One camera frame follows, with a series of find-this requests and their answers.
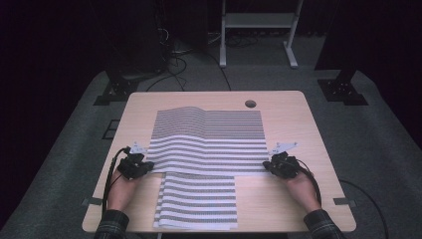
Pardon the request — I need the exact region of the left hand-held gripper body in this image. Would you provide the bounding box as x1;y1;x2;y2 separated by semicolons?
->
116;141;148;181

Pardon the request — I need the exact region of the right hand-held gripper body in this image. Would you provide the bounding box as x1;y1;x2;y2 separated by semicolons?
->
268;141;302;180

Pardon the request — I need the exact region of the grey striped cloth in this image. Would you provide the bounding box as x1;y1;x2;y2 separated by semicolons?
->
146;106;271;177

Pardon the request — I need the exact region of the person's left hand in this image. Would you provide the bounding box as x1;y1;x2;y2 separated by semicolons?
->
106;168;141;212

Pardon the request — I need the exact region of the person's right hand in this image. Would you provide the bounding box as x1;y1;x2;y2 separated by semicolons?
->
284;170;321;214

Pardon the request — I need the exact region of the grey tape strip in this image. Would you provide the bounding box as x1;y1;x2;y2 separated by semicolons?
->
332;196;358;207
81;197;105;207

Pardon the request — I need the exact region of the black stand base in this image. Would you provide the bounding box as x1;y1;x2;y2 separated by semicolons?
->
93;70;141;107
316;68;369;107

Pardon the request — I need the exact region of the dark cabinet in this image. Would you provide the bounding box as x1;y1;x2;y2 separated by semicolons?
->
105;0;168;75

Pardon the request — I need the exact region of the white metal stand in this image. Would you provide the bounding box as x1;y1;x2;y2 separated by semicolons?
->
219;0;305;70

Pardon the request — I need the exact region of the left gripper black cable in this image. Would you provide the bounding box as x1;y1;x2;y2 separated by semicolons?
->
102;145;132;215

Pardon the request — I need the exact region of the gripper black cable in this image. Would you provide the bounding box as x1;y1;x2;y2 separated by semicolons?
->
102;145;132;215
294;157;323;207

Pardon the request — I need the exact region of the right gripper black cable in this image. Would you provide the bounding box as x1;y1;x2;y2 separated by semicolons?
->
294;157;323;207

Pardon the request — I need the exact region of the black floor outlet frame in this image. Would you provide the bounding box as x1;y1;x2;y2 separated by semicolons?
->
102;119;121;140

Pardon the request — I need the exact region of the black floor cable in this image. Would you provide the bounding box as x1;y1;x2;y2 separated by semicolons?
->
337;178;390;239

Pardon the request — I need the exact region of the tangle of black floor cables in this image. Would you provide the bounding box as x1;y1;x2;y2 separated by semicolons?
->
144;28;233;93

